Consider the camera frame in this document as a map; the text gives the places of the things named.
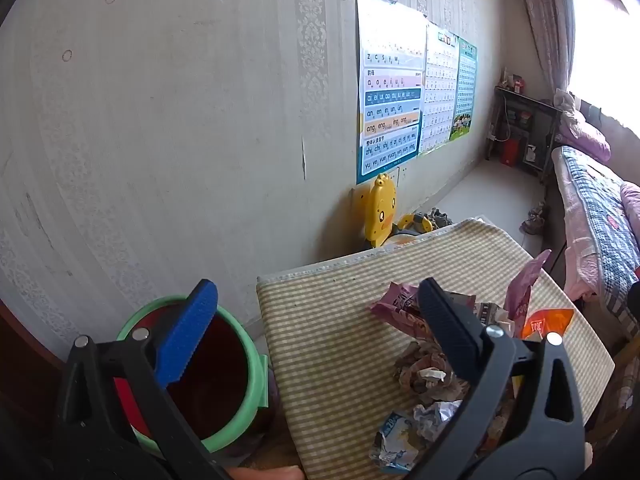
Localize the dark metal shelf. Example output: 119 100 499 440
487 85 563 181

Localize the pair of shoes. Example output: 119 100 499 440
520 202 548 236

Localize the orange plastic wrapper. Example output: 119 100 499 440
520 308 575 341

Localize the white chart wall poster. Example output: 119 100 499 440
417 22 460 157

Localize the window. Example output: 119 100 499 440
570 0 640 131

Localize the pile of toys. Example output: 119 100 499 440
395 207 455 241

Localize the purple pillow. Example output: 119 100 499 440
557 110 612 163

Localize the pink snack wrapper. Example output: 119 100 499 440
369 281 478 343

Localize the green trash bin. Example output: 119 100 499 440
116 295 271 453

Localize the green chart wall poster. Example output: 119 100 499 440
448 37 478 142

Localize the patterned curtain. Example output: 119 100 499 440
517 0 576 106

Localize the yellow duck toy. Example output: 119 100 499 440
350 173 398 250

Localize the checked tablecloth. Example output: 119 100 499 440
256 217 616 480

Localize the blue lettered wall poster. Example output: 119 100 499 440
355 0 426 186

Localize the dark wooden furniture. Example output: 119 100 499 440
0 300 66 436

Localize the small crumpled white paper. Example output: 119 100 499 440
412 399 463 442

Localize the blue and white packet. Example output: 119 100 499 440
369 411 423 475

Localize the purple plastic wrapper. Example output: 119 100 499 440
502 249 552 333

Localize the brown paper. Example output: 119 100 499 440
394 339 471 403

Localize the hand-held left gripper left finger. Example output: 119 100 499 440
52 279 236 480

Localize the bed with plaid quilt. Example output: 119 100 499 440
550 145 640 341

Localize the pink blanket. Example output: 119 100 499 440
619 181 640 246

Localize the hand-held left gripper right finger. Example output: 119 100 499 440
407 276 586 480

